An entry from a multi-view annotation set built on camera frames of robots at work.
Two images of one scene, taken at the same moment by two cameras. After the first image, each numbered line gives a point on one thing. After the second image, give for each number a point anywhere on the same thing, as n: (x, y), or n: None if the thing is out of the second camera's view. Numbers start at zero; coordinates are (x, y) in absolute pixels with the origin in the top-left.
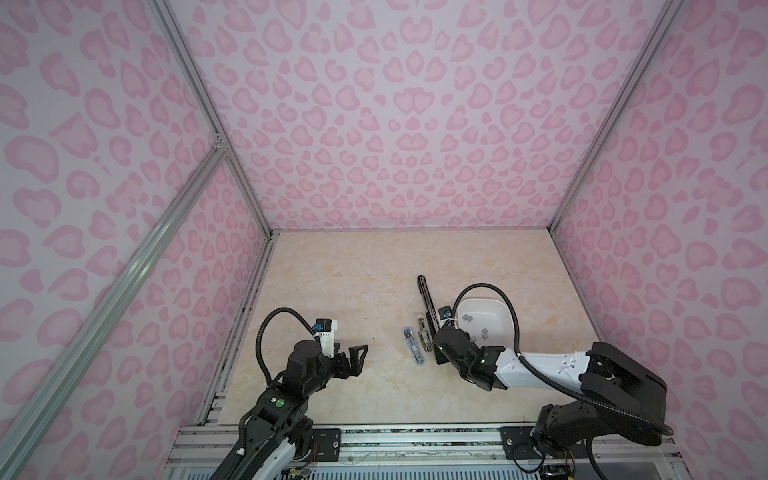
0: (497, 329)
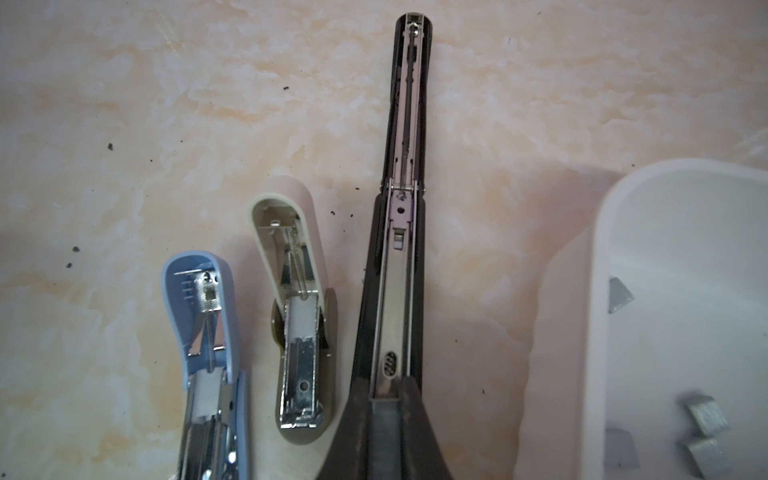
0: (663, 294)
